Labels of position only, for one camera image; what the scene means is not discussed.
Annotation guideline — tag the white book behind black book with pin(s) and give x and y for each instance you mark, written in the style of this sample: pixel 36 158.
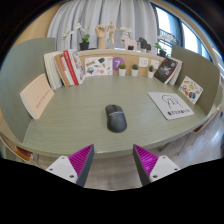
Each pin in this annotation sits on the white book behind black book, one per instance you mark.
pixel 177 74

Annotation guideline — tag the purple round number sign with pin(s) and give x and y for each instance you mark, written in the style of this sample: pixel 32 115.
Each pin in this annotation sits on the purple round number sign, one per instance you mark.
pixel 116 61

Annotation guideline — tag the grey-white curtain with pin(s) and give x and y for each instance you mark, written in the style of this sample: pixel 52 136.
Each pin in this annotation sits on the grey-white curtain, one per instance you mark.
pixel 100 13

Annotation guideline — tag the thick white book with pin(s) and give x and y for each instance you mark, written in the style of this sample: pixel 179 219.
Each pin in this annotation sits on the thick white book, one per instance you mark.
pixel 51 71

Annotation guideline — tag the colourful sticker sheet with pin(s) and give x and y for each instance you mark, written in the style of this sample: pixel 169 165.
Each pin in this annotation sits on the colourful sticker sheet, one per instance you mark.
pixel 190 90

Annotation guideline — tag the white mouse pad, line drawing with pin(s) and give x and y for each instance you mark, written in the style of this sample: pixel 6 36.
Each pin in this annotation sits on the white mouse pad, line drawing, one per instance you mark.
pixel 170 105

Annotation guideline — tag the pink wooden horse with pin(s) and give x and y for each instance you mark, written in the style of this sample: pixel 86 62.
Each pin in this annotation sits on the pink wooden horse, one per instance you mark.
pixel 129 42

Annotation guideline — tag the white orchid in black pot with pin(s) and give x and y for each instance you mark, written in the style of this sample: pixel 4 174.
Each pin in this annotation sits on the white orchid in black pot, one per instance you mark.
pixel 126 30
pixel 162 52
pixel 84 45

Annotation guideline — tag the wooden hand model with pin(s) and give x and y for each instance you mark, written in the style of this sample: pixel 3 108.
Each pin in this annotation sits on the wooden hand model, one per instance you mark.
pixel 101 36

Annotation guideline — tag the green desk partition panel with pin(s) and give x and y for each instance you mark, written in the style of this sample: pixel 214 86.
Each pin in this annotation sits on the green desk partition panel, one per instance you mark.
pixel 196 66
pixel 20 66

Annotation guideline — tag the small plant in white pot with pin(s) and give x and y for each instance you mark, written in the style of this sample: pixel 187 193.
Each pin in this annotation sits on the small plant in white pot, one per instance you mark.
pixel 122 71
pixel 151 73
pixel 134 71

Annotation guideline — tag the black computer mouse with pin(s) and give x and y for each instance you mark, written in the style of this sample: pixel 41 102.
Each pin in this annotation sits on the black computer mouse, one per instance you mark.
pixel 116 119

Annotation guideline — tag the brown-cover book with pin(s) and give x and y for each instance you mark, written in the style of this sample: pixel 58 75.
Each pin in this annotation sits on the brown-cover book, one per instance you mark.
pixel 62 71

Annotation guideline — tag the beige book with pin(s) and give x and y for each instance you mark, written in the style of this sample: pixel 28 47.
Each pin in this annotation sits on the beige book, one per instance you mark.
pixel 36 96

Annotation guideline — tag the black-cover book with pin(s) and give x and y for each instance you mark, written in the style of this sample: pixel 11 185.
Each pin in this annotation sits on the black-cover book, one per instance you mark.
pixel 165 70

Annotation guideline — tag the white wall socket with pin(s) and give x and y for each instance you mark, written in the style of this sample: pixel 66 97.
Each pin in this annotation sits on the white wall socket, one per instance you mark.
pixel 143 62
pixel 155 64

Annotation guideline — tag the wooden artist mannequin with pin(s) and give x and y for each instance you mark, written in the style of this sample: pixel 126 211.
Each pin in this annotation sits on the wooden artist mannequin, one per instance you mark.
pixel 111 33

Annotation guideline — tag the black wooden horse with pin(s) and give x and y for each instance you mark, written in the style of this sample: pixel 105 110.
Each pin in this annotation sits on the black wooden horse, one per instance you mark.
pixel 144 44

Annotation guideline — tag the white picture sticker card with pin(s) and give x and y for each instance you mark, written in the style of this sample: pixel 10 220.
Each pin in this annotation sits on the white picture sticker card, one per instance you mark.
pixel 98 66

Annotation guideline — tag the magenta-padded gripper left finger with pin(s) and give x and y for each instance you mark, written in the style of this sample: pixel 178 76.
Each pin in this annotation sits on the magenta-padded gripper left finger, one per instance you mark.
pixel 65 168

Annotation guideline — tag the orange-seat chair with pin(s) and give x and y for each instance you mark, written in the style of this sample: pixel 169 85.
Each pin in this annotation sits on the orange-seat chair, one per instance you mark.
pixel 201 127
pixel 21 153

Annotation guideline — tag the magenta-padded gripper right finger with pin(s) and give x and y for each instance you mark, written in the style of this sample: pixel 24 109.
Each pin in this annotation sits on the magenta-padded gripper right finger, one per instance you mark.
pixel 161 167

